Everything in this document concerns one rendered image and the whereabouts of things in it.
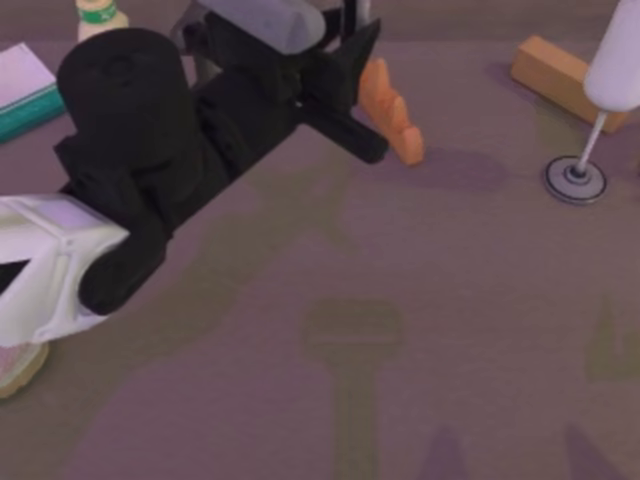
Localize orange wavy block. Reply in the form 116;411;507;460
357;57;426;168

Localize white bottle with green label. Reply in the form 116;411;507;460
75;0;131;44

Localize wooden rectangular block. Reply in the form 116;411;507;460
509;34;629;135

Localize book with teal cover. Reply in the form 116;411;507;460
0;41;67;146

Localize beige round container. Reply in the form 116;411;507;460
0;339;52;401

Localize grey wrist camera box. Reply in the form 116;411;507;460
192;0;327;57

